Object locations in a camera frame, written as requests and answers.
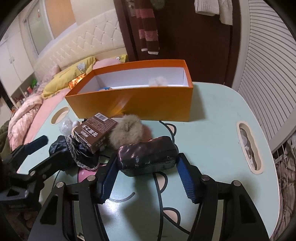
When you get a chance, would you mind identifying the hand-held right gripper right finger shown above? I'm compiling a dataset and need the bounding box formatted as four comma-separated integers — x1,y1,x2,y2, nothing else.
176,153,270,241

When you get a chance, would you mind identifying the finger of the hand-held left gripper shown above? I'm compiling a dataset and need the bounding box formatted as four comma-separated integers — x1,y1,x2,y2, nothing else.
11,136,48,160
28,154,63,180

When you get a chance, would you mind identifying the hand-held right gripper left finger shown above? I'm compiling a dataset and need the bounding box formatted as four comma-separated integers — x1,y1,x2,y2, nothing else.
30,153,119,241

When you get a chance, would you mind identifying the black lace-trimmed cloth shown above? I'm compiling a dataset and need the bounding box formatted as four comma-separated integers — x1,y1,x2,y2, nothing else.
48,135,102,172

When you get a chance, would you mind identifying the dark shiny pouch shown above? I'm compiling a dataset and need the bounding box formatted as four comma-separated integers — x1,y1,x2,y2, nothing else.
116,136,179,178

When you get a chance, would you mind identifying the orange cardboard box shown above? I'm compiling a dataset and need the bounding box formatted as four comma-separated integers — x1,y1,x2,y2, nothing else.
65,59,194,122

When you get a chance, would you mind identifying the clear plastic bag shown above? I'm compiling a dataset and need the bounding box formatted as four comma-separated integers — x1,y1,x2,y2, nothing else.
58,116,74,136

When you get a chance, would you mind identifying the pink blanket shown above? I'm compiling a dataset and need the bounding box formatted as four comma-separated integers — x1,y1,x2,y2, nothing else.
7,58,121,149

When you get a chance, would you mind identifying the brown drink carton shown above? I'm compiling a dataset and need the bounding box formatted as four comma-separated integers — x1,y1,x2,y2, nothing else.
73,112,118,154

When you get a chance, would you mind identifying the white open shelf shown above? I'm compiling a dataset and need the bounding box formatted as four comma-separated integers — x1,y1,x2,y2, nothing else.
10,70,41,109

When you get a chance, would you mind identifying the beige fur pompom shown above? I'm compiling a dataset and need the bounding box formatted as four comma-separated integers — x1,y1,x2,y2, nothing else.
109,114,153,149

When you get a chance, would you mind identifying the yellow pillow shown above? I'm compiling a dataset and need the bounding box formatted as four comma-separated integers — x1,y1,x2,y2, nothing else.
43,54,128,99

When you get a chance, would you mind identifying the white wardrobe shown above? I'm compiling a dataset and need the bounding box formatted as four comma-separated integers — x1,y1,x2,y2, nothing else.
0,39,35,93

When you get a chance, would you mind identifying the white fluffy ball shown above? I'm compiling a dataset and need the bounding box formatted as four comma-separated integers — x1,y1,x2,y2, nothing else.
148,76,168,87

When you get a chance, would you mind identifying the cream tufted headboard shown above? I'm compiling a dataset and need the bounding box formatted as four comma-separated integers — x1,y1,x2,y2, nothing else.
33,9,126,80

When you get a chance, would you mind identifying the frosted glass window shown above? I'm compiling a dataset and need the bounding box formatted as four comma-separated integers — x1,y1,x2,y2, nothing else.
25,5,56,55

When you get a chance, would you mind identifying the dark brown door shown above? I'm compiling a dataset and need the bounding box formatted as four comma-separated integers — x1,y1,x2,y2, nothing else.
113,0,242,87

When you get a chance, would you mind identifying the striped pink brown scarf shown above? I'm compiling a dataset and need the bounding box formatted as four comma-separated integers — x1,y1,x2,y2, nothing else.
135,8,160,55

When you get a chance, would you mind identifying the white hanging garment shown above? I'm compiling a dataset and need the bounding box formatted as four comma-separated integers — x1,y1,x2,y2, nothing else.
194,0,233,25

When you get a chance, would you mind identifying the wire rack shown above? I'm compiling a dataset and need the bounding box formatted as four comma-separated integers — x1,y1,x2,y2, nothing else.
270,139,296,232

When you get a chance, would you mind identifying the metal door handle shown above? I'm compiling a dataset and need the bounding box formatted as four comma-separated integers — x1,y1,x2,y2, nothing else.
127,0,137,17

